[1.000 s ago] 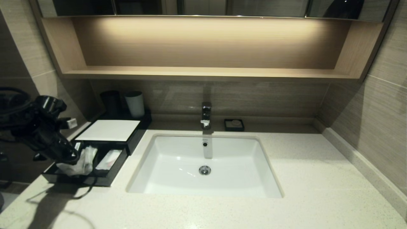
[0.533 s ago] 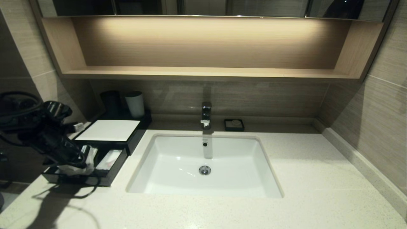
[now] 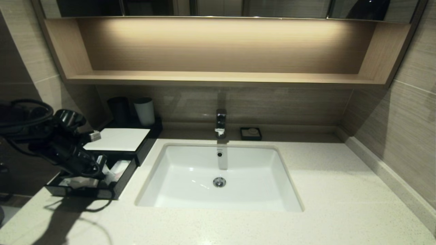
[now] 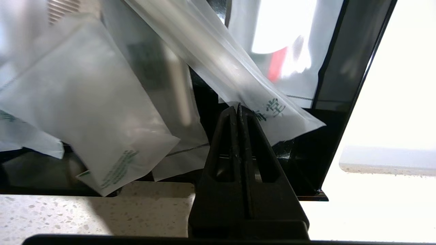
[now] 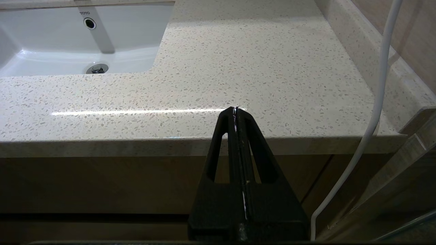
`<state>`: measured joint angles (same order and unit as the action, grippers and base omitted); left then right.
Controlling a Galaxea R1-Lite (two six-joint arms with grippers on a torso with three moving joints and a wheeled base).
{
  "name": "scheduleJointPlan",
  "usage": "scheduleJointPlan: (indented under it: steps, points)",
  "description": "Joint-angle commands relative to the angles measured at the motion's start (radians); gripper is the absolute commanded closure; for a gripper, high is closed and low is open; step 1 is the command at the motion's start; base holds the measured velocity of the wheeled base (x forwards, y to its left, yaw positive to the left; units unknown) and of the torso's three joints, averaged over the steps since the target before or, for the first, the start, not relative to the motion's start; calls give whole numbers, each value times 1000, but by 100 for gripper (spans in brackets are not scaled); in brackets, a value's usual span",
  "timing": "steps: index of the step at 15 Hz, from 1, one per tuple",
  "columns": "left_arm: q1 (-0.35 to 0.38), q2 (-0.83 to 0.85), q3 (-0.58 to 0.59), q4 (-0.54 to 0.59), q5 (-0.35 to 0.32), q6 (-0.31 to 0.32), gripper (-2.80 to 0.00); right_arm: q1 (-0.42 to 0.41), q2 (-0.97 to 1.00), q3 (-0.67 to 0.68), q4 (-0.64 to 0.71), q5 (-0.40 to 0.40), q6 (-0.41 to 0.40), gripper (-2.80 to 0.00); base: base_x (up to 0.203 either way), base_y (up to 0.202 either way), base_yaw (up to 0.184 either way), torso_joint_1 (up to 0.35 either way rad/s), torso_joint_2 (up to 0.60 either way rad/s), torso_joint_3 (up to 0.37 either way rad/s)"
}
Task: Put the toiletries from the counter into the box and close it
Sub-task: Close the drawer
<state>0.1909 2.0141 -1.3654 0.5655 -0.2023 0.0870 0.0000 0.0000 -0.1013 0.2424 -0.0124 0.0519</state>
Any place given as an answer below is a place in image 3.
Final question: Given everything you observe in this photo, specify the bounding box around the white packet in drawer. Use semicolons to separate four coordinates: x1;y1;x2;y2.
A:
109;160;131;181

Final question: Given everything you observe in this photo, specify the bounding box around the grey plastic cup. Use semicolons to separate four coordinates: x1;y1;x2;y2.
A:
134;98;155;127

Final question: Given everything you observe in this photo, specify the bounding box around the chrome faucet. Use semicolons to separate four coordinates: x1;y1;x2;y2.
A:
215;109;228;138

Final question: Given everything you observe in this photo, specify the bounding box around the black square soap dish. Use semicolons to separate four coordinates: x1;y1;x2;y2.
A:
240;127;262;141

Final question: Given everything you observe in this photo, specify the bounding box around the mirror cabinet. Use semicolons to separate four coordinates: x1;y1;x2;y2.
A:
39;0;428;22

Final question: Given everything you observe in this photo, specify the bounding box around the wooden wall shelf niche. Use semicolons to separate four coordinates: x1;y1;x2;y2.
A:
32;15;421;89

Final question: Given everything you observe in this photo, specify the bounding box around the black plastic cup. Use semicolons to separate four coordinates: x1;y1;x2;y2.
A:
107;97;130;127

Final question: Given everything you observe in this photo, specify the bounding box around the white ceramic sink basin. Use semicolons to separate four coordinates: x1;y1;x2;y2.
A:
136;143;304;213

